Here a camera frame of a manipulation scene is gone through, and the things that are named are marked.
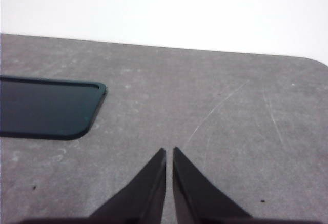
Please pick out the dark green rectangular tray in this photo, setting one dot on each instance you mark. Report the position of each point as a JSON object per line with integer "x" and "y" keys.
{"x": 46, "y": 106}

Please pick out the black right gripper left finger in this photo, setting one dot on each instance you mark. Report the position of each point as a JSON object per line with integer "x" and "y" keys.
{"x": 143, "y": 195}

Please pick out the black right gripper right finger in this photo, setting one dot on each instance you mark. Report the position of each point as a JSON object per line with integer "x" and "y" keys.
{"x": 194, "y": 195}

